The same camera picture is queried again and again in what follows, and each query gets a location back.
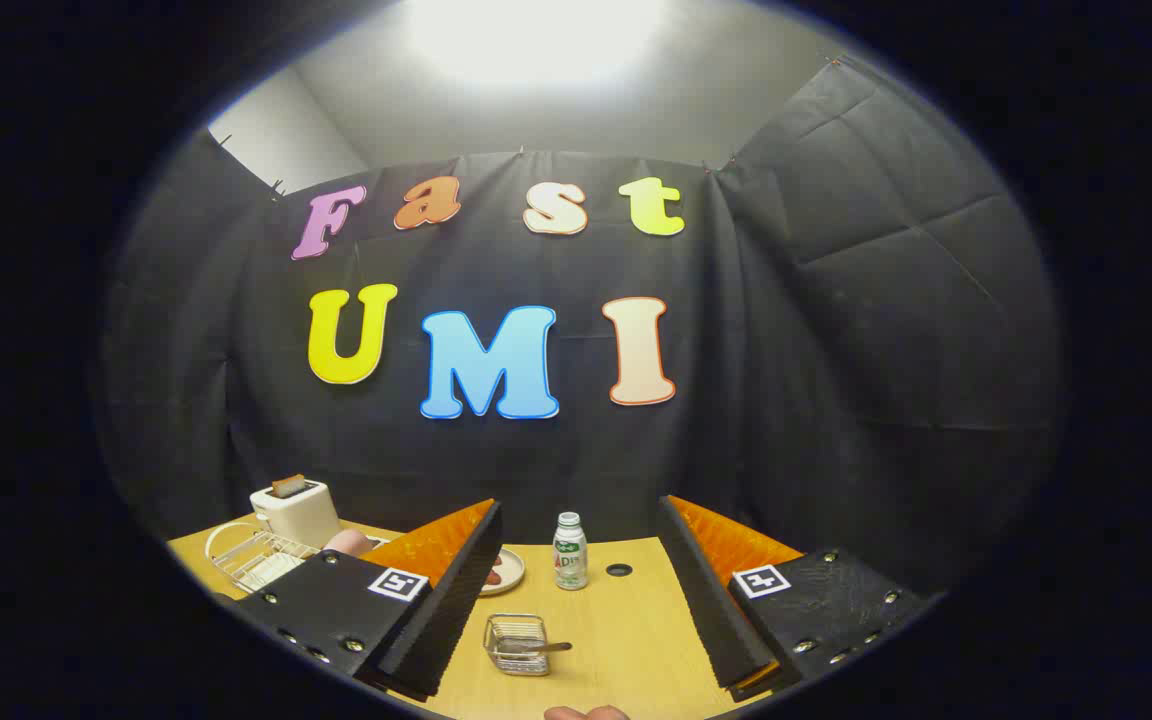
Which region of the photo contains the metal wire basket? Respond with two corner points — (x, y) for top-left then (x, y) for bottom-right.
(482, 613), (550, 677)

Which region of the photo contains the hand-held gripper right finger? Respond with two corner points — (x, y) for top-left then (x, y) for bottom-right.
(658, 494), (942, 703)

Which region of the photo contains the beige round plate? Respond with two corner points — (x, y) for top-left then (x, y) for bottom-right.
(481, 547), (527, 597)

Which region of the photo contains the white wire dish rack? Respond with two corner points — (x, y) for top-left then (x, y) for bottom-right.
(204, 518), (392, 596)

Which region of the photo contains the white drink bottle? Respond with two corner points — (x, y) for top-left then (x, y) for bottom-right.
(552, 511), (589, 591)

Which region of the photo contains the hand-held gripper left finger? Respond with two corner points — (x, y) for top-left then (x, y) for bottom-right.
(236, 498), (504, 701)

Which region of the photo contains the white toaster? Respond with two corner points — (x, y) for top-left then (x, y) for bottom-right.
(249, 480), (342, 549)

